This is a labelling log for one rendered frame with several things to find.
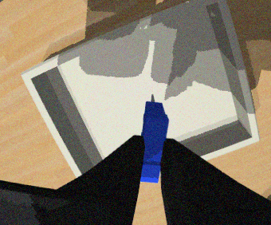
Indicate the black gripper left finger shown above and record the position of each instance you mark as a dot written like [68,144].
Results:
[104,195]

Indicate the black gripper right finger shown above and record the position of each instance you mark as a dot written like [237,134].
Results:
[196,193]

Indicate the white shallow tray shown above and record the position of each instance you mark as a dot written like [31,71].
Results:
[93,97]

